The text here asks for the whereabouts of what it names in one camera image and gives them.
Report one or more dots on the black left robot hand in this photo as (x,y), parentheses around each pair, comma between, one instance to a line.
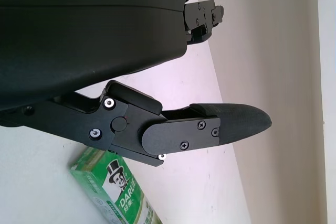
(92,37)

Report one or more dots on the green toothpaste box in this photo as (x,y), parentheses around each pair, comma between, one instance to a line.
(118,190)

